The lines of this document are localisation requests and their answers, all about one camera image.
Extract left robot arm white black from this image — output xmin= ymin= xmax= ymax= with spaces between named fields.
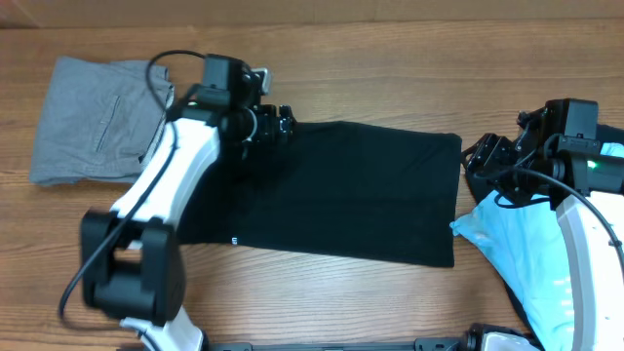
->
xmin=58 ymin=54 xmax=296 ymax=351

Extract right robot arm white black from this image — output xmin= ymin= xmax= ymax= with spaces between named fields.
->
xmin=450 ymin=98 xmax=623 ymax=350

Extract folded grey shorts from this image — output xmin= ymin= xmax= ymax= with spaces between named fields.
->
xmin=29 ymin=57 xmax=175 ymax=186

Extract black t-shirt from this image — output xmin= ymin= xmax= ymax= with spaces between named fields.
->
xmin=177 ymin=122 xmax=462 ymax=268

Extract light blue garment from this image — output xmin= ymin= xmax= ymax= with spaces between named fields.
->
xmin=448 ymin=140 xmax=624 ymax=351

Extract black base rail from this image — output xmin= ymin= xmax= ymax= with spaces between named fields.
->
xmin=200 ymin=337 xmax=462 ymax=351

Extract black garment under pile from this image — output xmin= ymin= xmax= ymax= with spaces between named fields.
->
xmin=465 ymin=124 xmax=623 ymax=333

